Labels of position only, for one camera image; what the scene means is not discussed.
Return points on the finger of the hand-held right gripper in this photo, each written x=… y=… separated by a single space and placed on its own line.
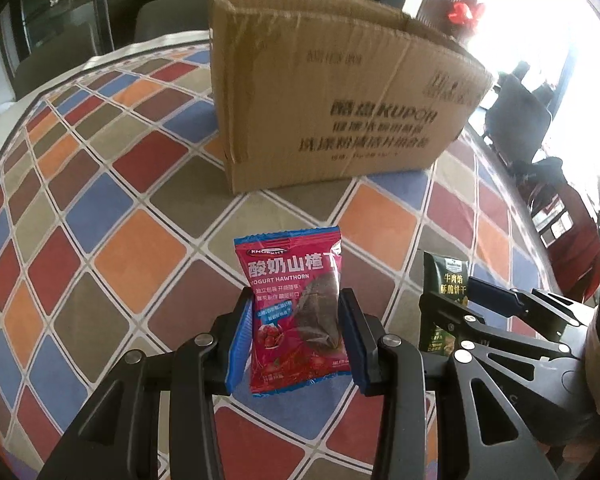
x=445 y=312
x=495 y=296

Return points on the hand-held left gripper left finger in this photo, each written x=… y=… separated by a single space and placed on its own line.
x=237 y=340

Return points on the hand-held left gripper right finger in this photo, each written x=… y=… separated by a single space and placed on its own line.
x=352 y=340

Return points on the dark green snack packet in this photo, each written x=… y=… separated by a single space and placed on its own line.
x=445 y=275

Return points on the red snack packet blue edges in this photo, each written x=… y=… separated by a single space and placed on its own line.
x=292 y=310

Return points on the brown cardboard box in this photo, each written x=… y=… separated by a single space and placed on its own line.
x=340 y=100

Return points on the person's right hand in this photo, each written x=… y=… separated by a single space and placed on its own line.
x=550 y=452

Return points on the red chair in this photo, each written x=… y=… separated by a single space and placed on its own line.
x=570 y=240

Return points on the black cloth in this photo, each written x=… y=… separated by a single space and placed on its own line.
x=542 y=170

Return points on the dark dining chair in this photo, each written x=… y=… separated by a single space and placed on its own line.
x=520 y=120

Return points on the red ribbon bow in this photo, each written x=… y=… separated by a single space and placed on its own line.
x=465 y=12

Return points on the grey upholstered chair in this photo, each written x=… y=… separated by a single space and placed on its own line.
x=55 y=62
x=175 y=20

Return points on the black framed glass door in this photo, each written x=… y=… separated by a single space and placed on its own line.
x=55 y=5

